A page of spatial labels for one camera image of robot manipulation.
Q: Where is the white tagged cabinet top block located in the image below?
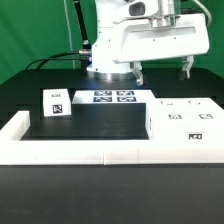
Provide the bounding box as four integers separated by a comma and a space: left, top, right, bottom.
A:
43, 89, 71, 117

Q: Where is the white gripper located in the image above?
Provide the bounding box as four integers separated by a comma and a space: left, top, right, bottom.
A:
112, 0, 209, 86

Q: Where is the white cabinet door panel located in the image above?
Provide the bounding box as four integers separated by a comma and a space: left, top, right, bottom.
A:
186, 98, 224, 127
148, 98, 188, 129

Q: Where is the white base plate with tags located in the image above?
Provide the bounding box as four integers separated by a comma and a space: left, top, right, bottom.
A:
72, 90, 155, 104

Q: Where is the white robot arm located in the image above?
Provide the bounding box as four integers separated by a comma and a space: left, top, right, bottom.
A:
87, 0, 212, 85

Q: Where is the white cabinet body box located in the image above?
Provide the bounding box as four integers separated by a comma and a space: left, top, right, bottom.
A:
146, 98, 224, 149

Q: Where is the white U-shaped fence frame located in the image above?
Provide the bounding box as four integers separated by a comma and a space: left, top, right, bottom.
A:
0, 111, 224, 166

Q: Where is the black cable bundle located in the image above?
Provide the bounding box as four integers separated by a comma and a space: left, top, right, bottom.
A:
25, 49, 93, 70

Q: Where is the black corrugated hose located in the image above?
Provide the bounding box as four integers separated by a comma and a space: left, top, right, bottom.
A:
73, 0, 92, 51

